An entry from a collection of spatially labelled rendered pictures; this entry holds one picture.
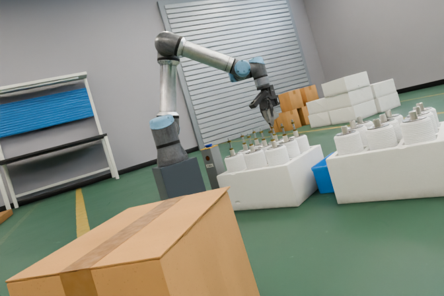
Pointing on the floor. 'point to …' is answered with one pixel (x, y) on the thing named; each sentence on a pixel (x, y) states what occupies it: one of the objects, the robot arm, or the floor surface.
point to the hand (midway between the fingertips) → (270, 123)
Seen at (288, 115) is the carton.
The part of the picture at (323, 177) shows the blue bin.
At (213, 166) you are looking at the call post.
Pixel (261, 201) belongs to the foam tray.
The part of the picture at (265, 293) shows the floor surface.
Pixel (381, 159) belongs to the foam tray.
